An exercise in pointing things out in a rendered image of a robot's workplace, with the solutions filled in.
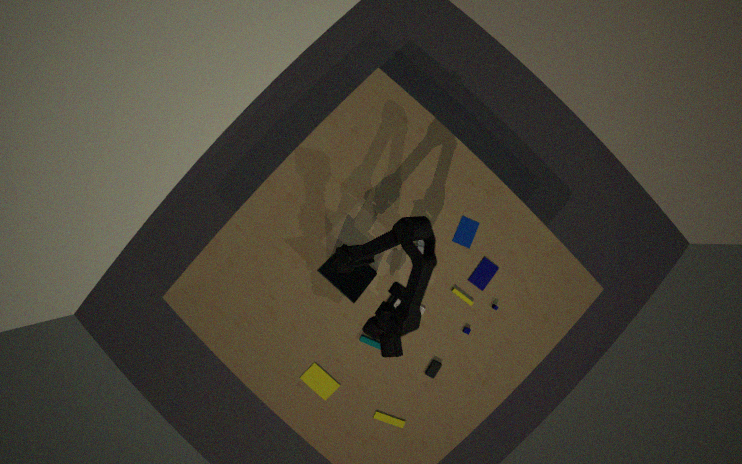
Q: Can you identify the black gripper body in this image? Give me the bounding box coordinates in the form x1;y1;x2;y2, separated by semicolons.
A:
362;282;406;340

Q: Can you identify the yellow elongated bar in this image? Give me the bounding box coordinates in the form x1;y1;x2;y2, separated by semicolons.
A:
451;288;474;306

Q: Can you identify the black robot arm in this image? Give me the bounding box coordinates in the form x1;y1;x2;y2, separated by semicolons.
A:
329;216;437;358

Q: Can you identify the yellow thin bar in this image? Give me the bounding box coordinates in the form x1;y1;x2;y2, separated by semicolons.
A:
373;410;405;428

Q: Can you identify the yellow rectangular plate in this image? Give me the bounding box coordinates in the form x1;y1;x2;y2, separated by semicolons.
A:
300;363;341;400

